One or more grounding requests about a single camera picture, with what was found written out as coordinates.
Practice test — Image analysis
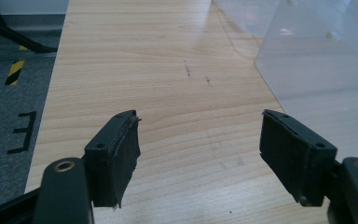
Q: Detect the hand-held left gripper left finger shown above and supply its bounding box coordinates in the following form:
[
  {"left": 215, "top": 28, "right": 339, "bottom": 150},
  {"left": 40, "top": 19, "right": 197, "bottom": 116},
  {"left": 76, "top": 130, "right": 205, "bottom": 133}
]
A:
[{"left": 82, "top": 109, "right": 142, "bottom": 209}]

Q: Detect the black metal stand leg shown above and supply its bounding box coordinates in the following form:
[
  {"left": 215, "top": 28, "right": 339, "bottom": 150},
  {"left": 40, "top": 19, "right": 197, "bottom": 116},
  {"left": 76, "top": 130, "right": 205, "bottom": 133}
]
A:
[{"left": 0, "top": 0, "right": 59, "bottom": 63}]

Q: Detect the translucent plastic container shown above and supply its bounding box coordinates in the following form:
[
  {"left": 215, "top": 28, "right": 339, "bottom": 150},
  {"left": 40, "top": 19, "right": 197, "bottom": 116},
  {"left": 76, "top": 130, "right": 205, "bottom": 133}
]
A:
[{"left": 213, "top": 0, "right": 358, "bottom": 162}]

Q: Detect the black floor tape marking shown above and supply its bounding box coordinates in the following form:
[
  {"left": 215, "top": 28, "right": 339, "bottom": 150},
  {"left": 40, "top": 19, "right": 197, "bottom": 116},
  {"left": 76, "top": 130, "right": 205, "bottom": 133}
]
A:
[{"left": 7, "top": 110, "right": 37, "bottom": 155}]

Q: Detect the yellow black striped floor tape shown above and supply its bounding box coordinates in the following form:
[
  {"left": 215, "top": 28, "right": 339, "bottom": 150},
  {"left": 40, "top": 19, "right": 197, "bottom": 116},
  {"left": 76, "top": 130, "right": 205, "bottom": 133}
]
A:
[{"left": 4, "top": 45, "right": 29, "bottom": 87}]

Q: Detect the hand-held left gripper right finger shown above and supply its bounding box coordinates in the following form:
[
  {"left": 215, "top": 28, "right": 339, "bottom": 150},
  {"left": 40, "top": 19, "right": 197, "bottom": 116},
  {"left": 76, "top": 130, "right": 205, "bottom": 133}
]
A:
[{"left": 258, "top": 108, "right": 338, "bottom": 207}]

